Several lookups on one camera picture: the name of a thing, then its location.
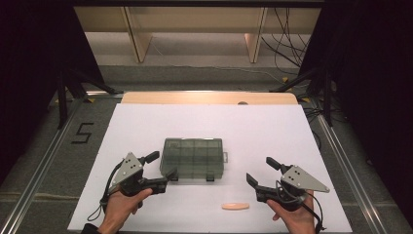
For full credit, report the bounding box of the person's left hand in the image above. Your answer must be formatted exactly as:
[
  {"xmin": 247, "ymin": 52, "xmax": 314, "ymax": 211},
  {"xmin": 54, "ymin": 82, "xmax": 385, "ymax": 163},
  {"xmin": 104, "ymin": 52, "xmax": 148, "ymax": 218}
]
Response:
[{"xmin": 97, "ymin": 188, "xmax": 154, "ymax": 234}]

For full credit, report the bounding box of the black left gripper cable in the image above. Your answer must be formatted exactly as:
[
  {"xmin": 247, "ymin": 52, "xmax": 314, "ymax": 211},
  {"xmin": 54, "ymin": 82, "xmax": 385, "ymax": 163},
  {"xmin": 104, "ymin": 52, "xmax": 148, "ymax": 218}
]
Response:
[{"xmin": 87, "ymin": 158, "xmax": 127, "ymax": 222}]

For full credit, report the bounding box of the black curtain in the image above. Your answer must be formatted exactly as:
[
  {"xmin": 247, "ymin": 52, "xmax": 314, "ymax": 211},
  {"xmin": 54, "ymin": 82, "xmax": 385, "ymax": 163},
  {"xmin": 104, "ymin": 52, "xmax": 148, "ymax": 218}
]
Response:
[
  {"xmin": 0, "ymin": 0, "xmax": 105, "ymax": 184},
  {"xmin": 297, "ymin": 0, "xmax": 413, "ymax": 227}
]

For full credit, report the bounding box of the light wooden bench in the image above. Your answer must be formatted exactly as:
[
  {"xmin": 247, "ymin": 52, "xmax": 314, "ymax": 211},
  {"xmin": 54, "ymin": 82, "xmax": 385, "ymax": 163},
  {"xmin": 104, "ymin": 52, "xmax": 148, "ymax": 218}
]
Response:
[{"xmin": 73, "ymin": 6, "xmax": 322, "ymax": 64}]

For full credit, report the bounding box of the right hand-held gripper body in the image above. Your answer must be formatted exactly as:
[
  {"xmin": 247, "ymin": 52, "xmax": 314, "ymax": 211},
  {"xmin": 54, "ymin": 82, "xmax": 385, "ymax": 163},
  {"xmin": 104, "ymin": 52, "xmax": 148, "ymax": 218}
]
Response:
[{"xmin": 255, "ymin": 164, "xmax": 331, "ymax": 213}]

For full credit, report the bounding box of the light wooden table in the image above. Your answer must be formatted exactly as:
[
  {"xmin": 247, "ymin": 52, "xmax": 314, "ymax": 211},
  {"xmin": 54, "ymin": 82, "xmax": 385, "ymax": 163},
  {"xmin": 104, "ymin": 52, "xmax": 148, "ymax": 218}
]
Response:
[{"xmin": 120, "ymin": 91, "xmax": 299, "ymax": 106}]

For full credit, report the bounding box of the person's right hand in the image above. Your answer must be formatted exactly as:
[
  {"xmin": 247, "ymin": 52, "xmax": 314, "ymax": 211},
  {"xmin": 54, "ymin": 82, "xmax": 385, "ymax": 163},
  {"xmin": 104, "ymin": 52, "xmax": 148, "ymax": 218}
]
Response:
[{"xmin": 266, "ymin": 190, "xmax": 318, "ymax": 234}]

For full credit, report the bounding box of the peach oval piece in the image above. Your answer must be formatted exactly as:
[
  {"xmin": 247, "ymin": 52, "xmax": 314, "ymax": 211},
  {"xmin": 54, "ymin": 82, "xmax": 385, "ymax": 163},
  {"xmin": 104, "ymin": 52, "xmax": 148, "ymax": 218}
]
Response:
[{"xmin": 221, "ymin": 202, "xmax": 250, "ymax": 212}]

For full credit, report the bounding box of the thin white floor cable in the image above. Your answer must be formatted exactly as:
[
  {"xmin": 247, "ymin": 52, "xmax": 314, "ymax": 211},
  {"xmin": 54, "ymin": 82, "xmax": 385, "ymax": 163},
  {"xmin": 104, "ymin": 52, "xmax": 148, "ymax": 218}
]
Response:
[{"xmin": 151, "ymin": 38, "xmax": 284, "ymax": 85}]

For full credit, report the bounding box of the aluminium floor rail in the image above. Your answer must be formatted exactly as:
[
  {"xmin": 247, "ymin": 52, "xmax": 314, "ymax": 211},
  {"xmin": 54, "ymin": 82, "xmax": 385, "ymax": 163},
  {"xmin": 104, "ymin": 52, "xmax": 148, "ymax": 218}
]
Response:
[
  {"xmin": 0, "ymin": 97, "xmax": 90, "ymax": 234},
  {"xmin": 315, "ymin": 113, "xmax": 389, "ymax": 234}
]

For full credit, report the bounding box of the smoky clear compartment box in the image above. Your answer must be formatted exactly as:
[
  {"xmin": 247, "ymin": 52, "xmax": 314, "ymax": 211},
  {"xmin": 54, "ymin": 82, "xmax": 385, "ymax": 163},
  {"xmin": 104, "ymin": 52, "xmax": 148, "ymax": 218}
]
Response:
[{"xmin": 159, "ymin": 137, "xmax": 229, "ymax": 182}]

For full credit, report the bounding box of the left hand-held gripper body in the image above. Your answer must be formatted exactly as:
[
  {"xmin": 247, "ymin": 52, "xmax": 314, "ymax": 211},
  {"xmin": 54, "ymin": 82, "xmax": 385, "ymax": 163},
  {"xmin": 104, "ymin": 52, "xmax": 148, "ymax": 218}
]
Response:
[{"xmin": 112, "ymin": 151, "xmax": 169, "ymax": 197}]

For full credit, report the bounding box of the bundle of black cables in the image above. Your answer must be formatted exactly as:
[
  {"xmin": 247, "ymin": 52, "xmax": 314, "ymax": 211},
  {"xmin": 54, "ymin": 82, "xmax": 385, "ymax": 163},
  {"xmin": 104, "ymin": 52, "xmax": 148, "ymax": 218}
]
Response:
[{"xmin": 260, "ymin": 7, "xmax": 314, "ymax": 76}]

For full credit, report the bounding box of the black metal stand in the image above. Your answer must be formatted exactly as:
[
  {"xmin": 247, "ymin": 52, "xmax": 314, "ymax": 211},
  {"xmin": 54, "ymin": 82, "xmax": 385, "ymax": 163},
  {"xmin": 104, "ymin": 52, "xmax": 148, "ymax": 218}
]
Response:
[
  {"xmin": 268, "ymin": 63, "xmax": 336, "ymax": 129},
  {"xmin": 54, "ymin": 63, "xmax": 125, "ymax": 131}
]

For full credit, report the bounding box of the white board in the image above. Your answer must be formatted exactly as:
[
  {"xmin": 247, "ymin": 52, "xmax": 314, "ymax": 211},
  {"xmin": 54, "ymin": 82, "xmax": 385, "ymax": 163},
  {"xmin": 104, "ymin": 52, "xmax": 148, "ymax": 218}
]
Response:
[{"xmin": 66, "ymin": 102, "xmax": 354, "ymax": 234}]

